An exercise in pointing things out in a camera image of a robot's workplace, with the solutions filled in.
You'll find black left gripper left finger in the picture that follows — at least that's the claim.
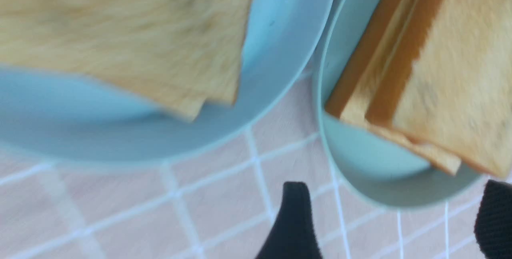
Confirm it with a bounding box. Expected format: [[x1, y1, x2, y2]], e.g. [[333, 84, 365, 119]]
[[256, 182, 322, 259]]

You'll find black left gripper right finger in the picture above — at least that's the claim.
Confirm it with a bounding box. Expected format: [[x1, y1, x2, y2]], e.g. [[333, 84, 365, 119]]
[[474, 179, 512, 259]]

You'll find toast slice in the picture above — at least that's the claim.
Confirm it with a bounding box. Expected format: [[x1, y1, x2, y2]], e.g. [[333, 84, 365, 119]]
[[120, 0, 272, 123], [0, 0, 251, 105], [365, 0, 512, 179], [325, 0, 462, 176]]

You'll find pink checkered tablecloth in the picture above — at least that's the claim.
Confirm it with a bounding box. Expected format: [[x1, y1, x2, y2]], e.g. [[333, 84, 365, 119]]
[[0, 71, 512, 259]]

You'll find mint green centre plate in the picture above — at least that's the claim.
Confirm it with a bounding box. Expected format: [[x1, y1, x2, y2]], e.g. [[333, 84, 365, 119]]
[[312, 0, 483, 209]]

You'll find light blue bread plate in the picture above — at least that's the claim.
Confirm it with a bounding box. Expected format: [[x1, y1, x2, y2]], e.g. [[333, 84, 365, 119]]
[[1, 0, 333, 167]]

